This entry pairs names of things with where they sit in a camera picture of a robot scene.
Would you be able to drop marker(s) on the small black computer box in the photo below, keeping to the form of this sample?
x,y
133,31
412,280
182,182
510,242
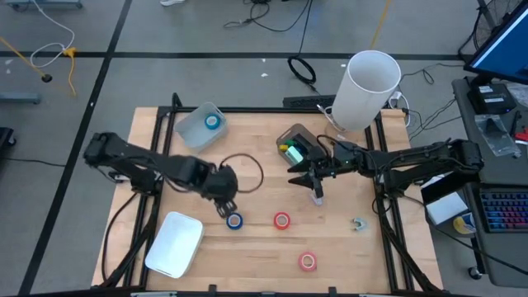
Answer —
x,y
491,99

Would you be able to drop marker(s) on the silver binder clip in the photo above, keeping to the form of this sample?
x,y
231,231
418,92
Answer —
x,y
360,220

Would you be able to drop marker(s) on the backlit rainbow keyboard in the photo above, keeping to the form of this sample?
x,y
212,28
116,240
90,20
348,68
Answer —
x,y
505,210

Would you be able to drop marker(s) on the purple staple remover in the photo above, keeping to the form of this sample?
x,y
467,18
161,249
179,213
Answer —
x,y
317,201

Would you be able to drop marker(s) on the black floor fan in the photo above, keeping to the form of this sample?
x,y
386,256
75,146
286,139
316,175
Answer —
x,y
486,29

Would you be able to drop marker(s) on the red tool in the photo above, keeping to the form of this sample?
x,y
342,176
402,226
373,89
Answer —
x,y
523,136

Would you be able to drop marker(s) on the small yellow stapler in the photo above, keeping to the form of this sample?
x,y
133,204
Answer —
x,y
283,147

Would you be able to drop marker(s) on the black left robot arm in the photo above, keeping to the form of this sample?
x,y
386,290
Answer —
x,y
136,156

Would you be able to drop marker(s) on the black power strip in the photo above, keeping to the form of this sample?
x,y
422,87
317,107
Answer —
x,y
309,102

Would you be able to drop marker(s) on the light grey plastic bin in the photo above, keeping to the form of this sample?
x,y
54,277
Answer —
x,y
194,136

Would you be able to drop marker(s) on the pink tape roll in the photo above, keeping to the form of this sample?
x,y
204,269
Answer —
x,y
300,261

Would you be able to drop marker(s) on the computer monitor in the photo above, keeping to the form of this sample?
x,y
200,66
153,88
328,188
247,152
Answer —
x,y
503,53

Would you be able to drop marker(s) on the small mint stapler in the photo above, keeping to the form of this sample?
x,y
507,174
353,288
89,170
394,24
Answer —
x,y
294,155

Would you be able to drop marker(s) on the clear plastic bag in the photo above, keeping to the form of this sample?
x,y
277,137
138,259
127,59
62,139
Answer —
x,y
497,134

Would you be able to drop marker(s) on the white shade table lamp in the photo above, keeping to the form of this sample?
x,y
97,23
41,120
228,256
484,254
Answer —
x,y
365,95

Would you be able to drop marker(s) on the grey side desk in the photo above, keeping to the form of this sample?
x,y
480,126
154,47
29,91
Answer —
x,y
495,173

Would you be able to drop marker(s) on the red tape roll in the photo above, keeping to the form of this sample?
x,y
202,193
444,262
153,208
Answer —
x,y
275,221

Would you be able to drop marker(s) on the grey metal cart base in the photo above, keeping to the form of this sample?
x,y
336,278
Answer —
x,y
18,98
45,4

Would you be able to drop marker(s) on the black floor disc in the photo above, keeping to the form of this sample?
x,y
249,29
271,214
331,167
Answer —
x,y
46,78

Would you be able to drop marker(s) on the dark blue tape roll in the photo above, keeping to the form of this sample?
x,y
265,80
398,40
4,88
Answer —
x,y
227,221

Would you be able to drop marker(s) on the black aluminium table frame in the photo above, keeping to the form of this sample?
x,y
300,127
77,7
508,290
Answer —
x,y
247,109

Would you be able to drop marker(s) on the small green stapler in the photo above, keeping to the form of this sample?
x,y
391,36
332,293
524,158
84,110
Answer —
x,y
291,143

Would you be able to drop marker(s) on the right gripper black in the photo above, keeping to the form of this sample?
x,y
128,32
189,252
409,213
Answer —
x,y
344,161

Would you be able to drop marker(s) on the white cardboard box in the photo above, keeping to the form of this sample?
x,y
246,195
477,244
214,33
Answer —
x,y
447,207

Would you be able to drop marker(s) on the white plastic bin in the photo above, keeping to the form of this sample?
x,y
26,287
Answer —
x,y
175,245

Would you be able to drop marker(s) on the light blue tape roll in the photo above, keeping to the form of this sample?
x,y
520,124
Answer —
x,y
206,122

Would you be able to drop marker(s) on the translucent smoky plastic bin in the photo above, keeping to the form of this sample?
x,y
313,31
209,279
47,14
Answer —
x,y
284,136

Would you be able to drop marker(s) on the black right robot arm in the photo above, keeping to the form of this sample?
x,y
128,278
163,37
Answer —
x,y
412,158

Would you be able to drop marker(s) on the black wheeled base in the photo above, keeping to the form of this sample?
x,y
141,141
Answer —
x,y
5,138

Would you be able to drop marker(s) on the large black stapler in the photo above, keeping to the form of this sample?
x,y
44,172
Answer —
x,y
305,144

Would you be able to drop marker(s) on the white power adapter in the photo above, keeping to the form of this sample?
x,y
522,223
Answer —
x,y
396,97

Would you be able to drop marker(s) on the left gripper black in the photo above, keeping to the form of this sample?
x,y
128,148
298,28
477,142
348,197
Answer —
x,y
220,183

